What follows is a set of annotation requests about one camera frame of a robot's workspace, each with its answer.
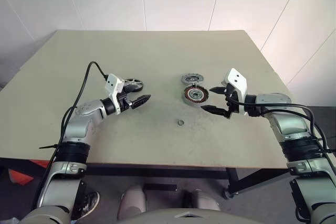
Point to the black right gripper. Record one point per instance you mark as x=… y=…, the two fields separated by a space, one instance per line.
x=233 y=103

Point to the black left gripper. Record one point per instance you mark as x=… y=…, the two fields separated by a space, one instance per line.
x=125 y=102

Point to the black spoked motor cover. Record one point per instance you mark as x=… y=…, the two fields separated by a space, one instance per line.
x=137 y=82

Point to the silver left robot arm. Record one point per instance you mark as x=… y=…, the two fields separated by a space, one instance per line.
x=78 y=124

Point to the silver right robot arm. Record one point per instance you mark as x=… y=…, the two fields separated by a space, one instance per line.
x=288 y=124

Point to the motor stator with copper windings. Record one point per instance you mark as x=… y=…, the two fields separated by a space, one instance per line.
x=195 y=95

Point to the grey round rotor disc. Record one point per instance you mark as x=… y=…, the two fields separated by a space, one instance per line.
x=192 y=78

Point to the grey rounded shape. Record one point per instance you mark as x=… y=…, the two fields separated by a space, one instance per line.
x=132 y=200
x=202 y=200

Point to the black patterned sneaker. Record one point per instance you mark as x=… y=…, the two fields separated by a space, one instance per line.
x=90 y=204

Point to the grey robot torso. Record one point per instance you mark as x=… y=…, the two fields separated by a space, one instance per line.
x=173 y=217

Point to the orange red object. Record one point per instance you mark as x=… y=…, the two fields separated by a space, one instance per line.
x=23 y=175

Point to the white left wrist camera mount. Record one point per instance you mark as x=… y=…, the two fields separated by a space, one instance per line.
x=113 y=82

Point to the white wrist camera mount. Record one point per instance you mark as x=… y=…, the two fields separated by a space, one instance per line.
x=237 y=79
x=113 y=82

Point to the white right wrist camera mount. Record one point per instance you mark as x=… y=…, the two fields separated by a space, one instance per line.
x=237 y=79

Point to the black metal table frame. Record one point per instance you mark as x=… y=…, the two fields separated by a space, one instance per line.
x=162 y=169

